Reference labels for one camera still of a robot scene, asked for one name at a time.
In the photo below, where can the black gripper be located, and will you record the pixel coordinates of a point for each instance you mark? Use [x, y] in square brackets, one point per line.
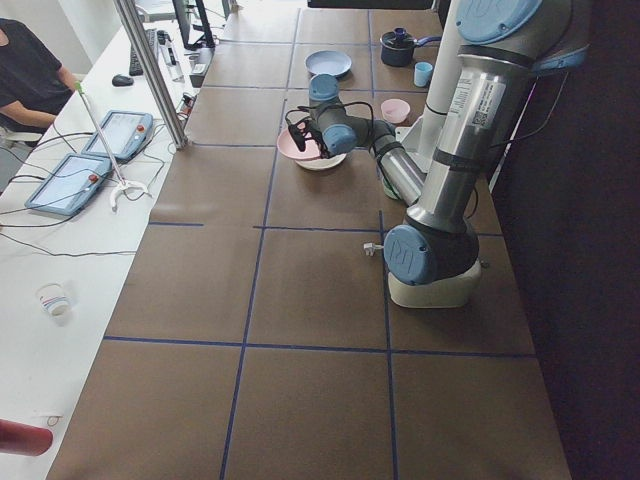
[301, 142]

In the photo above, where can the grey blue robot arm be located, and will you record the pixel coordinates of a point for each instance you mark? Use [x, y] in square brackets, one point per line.
[489, 52]

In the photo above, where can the cream plate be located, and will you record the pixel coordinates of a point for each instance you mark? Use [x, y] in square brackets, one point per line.
[315, 162]

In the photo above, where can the blue plate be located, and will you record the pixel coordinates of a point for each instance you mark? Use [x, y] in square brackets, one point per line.
[330, 62]

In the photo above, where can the pink bowl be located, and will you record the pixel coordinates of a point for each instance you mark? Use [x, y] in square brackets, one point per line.
[395, 110]

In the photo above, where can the green bowl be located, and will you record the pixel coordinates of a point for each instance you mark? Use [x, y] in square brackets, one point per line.
[388, 188]

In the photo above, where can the dark blue pot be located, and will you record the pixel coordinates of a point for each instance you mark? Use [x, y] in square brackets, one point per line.
[398, 46]

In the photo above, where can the light blue cup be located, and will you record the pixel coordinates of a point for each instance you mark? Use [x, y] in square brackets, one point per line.
[422, 74]

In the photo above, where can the black monitor stand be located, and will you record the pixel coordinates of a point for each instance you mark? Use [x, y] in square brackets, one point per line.
[193, 24]

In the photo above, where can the far teach pendant tablet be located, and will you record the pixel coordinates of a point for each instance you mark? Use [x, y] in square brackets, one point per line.
[126, 133]

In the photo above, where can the teach pendant tablet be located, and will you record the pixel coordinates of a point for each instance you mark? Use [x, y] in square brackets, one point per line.
[71, 185]
[126, 133]

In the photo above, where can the white reacher grabber stick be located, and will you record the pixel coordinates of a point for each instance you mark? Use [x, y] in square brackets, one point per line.
[98, 146]

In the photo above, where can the black computer mouse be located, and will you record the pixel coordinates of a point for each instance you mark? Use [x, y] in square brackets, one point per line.
[122, 81]

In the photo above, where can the brown table mat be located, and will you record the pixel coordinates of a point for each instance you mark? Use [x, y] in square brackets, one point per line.
[253, 337]

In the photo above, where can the near teach pendant tablet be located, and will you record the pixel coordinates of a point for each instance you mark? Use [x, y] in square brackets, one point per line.
[71, 185]

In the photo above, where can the seated person black shirt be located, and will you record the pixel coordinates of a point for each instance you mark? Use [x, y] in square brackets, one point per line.
[35, 85]

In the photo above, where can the paper cup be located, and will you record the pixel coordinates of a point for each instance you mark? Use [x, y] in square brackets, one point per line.
[53, 299]

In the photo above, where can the red cylinder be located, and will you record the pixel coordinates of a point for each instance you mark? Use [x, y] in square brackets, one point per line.
[23, 439]

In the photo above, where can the white mounting post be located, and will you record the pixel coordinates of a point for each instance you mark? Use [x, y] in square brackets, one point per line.
[443, 84]

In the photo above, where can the aluminium frame post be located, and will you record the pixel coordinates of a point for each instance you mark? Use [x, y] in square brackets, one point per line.
[135, 32]

